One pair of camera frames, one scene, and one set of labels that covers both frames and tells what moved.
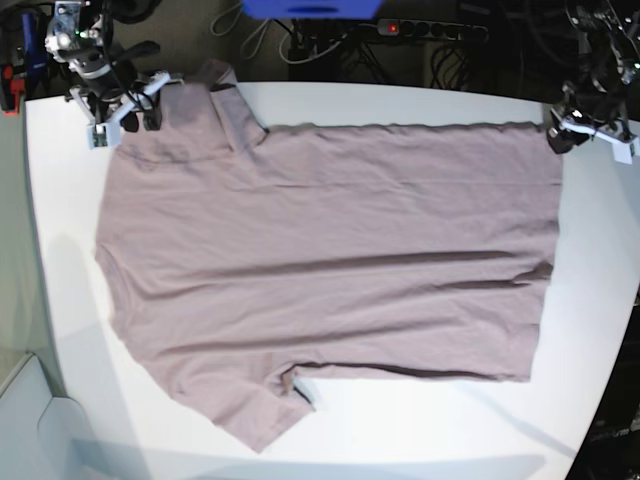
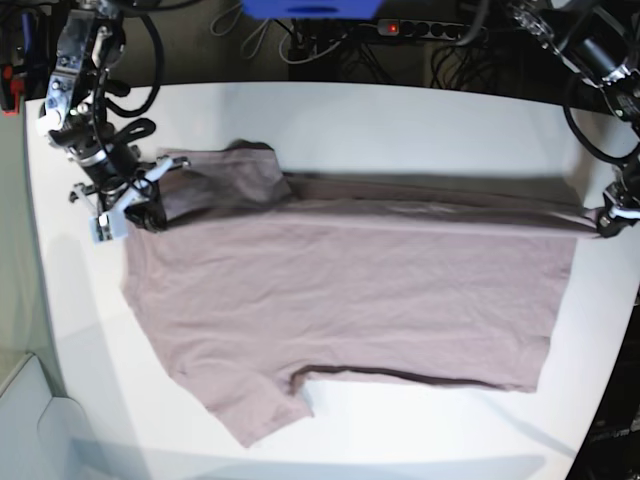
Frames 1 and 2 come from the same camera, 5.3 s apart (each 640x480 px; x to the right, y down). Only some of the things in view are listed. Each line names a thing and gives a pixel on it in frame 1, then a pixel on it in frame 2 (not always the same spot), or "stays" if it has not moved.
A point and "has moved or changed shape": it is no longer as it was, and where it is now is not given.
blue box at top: [311, 9] stays
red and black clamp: [10, 89] stays
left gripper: [121, 94] to [103, 159]
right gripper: [605, 109] to [615, 196]
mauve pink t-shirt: [239, 254] has moved or changed shape
